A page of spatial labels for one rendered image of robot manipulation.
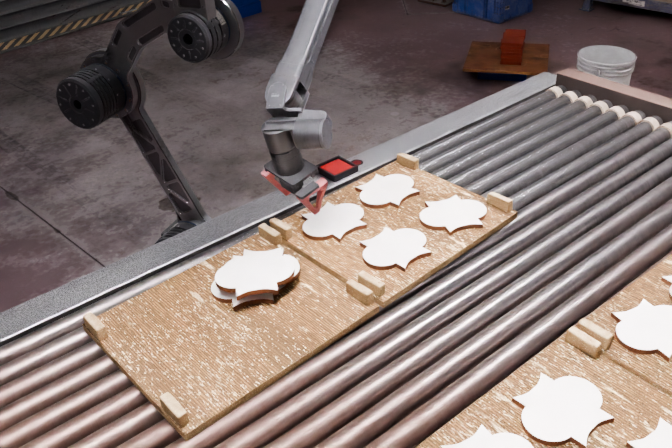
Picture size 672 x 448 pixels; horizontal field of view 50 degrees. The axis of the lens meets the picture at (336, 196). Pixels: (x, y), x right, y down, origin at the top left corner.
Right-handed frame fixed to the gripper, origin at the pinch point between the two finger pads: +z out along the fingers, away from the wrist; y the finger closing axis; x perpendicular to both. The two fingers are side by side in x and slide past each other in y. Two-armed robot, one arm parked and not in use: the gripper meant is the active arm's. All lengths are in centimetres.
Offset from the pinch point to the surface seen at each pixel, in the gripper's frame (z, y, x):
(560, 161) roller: 24, -18, -61
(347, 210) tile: 8.5, -2.1, -8.6
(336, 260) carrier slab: 6.4, -13.2, 3.5
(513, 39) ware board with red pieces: 142, 155, -250
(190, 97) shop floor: 133, 281, -89
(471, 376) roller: 6, -51, 7
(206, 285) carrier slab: 1.3, -2.0, 26.0
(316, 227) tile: 6.4, -2.6, 0.0
